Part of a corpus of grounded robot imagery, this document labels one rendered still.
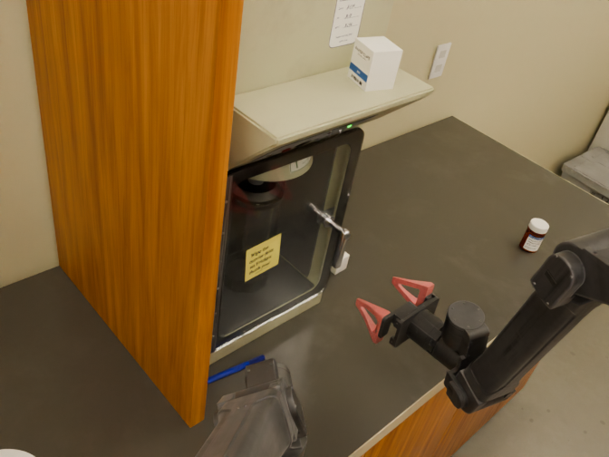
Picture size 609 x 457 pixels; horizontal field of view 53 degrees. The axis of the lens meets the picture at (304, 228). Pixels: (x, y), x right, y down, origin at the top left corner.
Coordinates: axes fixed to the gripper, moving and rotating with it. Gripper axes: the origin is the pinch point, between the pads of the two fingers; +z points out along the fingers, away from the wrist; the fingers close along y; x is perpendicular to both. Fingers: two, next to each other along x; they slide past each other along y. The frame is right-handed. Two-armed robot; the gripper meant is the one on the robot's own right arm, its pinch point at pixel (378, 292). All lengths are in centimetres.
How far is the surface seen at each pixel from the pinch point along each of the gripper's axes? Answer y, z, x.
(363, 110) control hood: 9.7, 3.5, -37.0
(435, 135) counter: -91, 52, 20
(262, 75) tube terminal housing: 18.9, 14.5, -39.5
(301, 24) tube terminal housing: 12.9, 14.3, -45.7
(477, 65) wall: -120, 61, 4
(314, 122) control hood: 18.7, 3.9, -37.3
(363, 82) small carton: 5.5, 7.8, -38.3
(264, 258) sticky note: 14.9, 14.8, -4.6
